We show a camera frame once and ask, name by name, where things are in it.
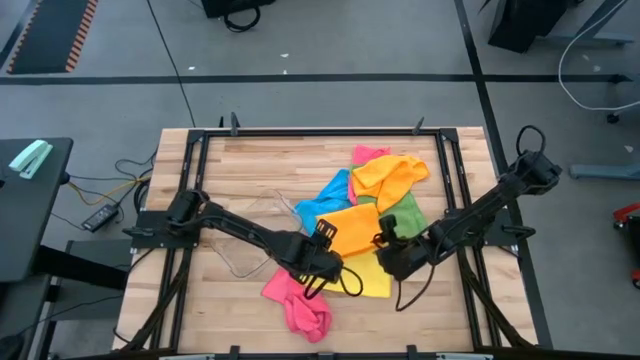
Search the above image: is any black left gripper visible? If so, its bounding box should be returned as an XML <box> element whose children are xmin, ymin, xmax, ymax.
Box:
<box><xmin>287</xmin><ymin>218</ymin><xmax>346</xmax><ymax>291</ymax></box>

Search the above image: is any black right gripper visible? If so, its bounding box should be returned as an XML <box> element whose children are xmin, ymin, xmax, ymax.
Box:
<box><xmin>374</xmin><ymin>214</ymin><xmax>434</xmax><ymax>282</ymax></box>

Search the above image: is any yellow microfiber towel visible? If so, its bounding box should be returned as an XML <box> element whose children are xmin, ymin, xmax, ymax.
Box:
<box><xmin>319</xmin><ymin>249</ymin><xmax>392</xmax><ymax>300</ymax></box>

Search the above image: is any orange microfiber towel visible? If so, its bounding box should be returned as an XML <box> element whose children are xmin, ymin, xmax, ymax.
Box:
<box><xmin>316</xmin><ymin>202</ymin><xmax>382</xmax><ymax>258</ymax></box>
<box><xmin>351</xmin><ymin>154</ymin><xmax>431</xmax><ymax>215</ymax></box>

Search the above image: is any green microfiber towel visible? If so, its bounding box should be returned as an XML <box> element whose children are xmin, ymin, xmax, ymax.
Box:
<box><xmin>357</xmin><ymin>191</ymin><xmax>430</xmax><ymax>240</ymax></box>

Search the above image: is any blue microfiber towel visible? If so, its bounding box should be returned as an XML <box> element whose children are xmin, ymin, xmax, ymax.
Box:
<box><xmin>293</xmin><ymin>168</ymin><xmax>354</xmax><ymax>236</ymax></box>

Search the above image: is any clear plastic bin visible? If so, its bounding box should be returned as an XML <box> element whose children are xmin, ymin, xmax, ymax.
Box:
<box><xmin>209</xmin><ymin>187</ymin><xmax>304</xmax><ymax>280</ymax></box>

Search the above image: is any black power adapter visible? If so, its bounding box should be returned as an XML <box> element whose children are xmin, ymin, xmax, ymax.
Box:
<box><xmin>81</xmin><ymin>203</ymin><xmax>120</xmax><ymax>233</ymax></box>

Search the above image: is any grey desk foot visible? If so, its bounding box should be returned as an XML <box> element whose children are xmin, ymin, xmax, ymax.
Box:
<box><xmin>569</xmin><ymin>163</ymin><xmax>640</xmax><ymax>182</ymax></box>

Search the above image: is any red cart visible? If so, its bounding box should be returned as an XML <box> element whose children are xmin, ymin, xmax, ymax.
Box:
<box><xmin>613</xmin><ymin>201</ymin><xmax>640</xmax><ymax>290</ymax></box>

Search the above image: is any black cabinet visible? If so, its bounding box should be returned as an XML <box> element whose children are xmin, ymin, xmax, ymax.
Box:
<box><xmin>488</xmin><ymin>0</ymin><xmax>569</xmax><ymax>54</ymax></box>

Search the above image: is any black equipment box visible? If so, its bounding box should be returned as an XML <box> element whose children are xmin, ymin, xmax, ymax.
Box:
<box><xmin>201</xmin><ymin>0</ymin><xmax>277</xmax><ymax>20</ymax></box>

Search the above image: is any black side table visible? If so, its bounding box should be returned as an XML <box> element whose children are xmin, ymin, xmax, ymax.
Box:
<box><xmin>0</xmin><ymin>137</ymin><xmax>75</xmax><ymax>285</ymax></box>

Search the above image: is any mint green stapler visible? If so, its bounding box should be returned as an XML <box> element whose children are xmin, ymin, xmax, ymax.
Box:
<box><xmin>8</xmin><ymin>139</ymin><xmax>54</xmax><ymax>180</ymax></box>

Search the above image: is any black orange-edged floor mat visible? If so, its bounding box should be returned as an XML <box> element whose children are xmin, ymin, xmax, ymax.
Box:
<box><xmin>6</xmin><ymin>0</ymin><xmax>100</xmax><ymax>76</ymax></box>

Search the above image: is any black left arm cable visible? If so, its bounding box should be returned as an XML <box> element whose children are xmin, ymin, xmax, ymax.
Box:
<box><xmin>302</xmin><ymin>264</ymin><xmax>365</xmax><ymax>301</ymax></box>

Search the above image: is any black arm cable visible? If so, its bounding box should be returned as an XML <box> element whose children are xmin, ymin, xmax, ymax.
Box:
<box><xmin>302</xmin><ymin>264</ymin><xmax>365</xmax><ymax>301</ymax></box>
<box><xmin>394</xmin><ymin>124</ymin><xmax>547</xmax><ymax>312</ymax></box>

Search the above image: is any black aluminium table frame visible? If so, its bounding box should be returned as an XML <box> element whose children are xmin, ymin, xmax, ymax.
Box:
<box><xmin>113</xmin><ymin>127</ymin><xmax>554</xmax><ymax>360</ymax></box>

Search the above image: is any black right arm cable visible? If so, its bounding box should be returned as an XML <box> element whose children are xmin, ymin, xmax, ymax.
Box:
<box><xmin>394</xmin><ymin>124</ymin><xmax>547</xmax><ymax>312</ymax></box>

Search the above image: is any black cable bundle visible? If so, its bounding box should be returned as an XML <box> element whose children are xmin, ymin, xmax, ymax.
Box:
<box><xmin>49</xmin><ymin>149</ymin><xmax>157</xmax><ymax>231</ymax></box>

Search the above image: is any yellow cable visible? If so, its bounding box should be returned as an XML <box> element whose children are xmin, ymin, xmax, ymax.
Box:
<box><xmin>67</xmin><ymin>174</ymin><xmax>151</xmax><ymax>207</ymax></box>

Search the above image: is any thin black floor cable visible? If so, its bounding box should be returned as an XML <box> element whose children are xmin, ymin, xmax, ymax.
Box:
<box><xmin>145</xmin><ymin>0</ymin><xmax>197</xmax><ymax>129</ymax></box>

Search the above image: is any coiled black cable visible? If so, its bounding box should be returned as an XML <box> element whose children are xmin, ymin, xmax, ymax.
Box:
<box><xmin>222</xmin><ymin>5</ymin><xmax>262</xmax><ymax>34</ymax></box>

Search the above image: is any white floor cable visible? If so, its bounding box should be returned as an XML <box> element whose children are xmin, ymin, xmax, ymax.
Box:
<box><xmin>557</xmin><ymin>0</ymin><xmax>640</xmax><ymax>113</ymax></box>

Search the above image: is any grey desk frame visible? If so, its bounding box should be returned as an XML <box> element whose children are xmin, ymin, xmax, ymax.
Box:
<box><xmin>542</xmin><ymin>0</ymin><xmax>637</xmax><ymax>49</ymax></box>

